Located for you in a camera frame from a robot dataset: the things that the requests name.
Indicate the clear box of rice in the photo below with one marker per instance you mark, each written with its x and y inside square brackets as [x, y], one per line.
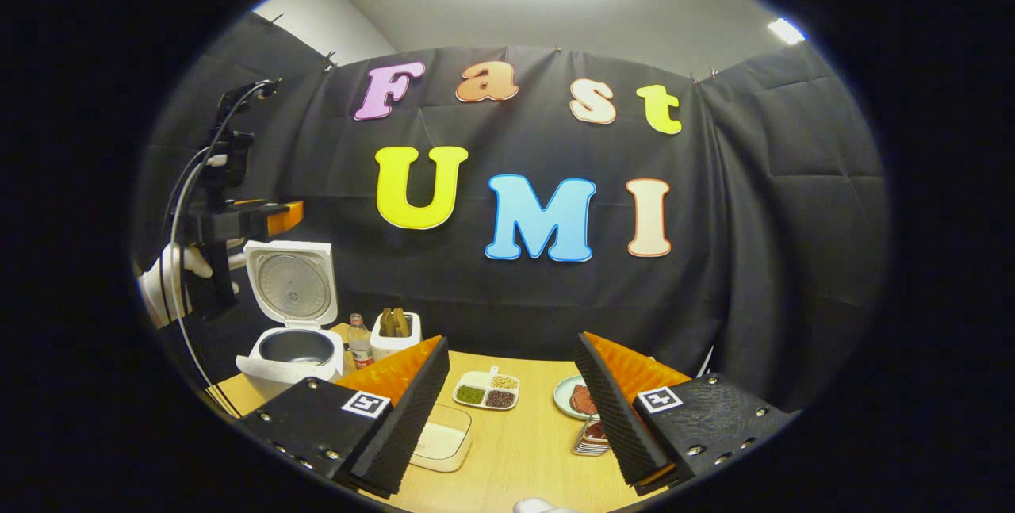
[444, 442]

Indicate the small ceiling light panel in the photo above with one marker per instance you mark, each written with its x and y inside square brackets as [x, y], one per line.
[786, 31]

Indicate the white divided grain dish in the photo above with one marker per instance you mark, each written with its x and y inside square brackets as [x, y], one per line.
[486, 390]

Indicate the white toaster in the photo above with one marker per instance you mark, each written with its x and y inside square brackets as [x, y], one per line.
[394, 348]

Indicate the red meat piece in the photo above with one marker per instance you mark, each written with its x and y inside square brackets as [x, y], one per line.
[583, 400]

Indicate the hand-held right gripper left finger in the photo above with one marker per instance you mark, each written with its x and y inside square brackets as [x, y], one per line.
[412, 422]

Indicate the black backdrop cloth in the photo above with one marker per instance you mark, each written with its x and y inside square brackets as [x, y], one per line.
[753, 259]

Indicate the clear plastic bottle red label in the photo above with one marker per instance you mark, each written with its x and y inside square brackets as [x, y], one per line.
[361, 350]

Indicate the pale green plate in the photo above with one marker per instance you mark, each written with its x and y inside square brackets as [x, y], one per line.
[561, 398]

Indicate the brown bread slice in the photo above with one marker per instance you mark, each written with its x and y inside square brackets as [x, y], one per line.
[386, 323]
[402, 322]

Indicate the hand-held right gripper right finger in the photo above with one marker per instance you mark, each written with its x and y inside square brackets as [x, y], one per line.
[614, 418]

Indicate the white rice cooker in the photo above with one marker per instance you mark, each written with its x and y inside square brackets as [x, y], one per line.
[293, 362]

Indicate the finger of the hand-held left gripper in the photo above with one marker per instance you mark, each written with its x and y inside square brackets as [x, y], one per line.
[285, 217]

